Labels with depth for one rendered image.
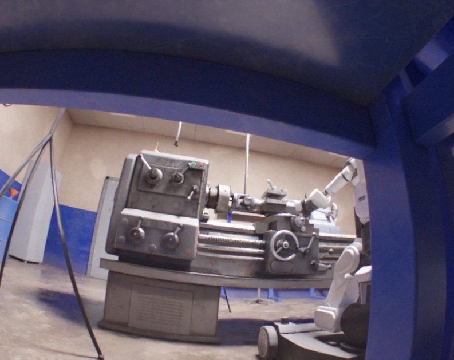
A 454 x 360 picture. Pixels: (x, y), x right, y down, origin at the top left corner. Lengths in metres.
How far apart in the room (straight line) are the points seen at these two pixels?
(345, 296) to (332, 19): 1.08
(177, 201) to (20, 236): 3.57
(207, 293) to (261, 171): 4.40
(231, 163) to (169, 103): 5.38
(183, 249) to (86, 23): 1.41
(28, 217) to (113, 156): 2.37
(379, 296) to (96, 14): 0.37
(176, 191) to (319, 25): 1.60
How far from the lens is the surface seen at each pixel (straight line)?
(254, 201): 2.05
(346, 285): 1.13
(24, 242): 4.70
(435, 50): 0.55
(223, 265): 1.73
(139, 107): 0.22
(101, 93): 0.22
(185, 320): 1.66
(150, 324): 1.67
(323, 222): 2.20
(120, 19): 0.24
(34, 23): 0.30
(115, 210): 1.76
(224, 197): 1.91
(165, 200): 1.72
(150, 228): 1.55
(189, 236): 1.54
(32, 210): 4.70
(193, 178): 1.77
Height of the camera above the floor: 0.48
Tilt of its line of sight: 22 degrees up
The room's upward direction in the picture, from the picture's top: 5 degrees clockwise
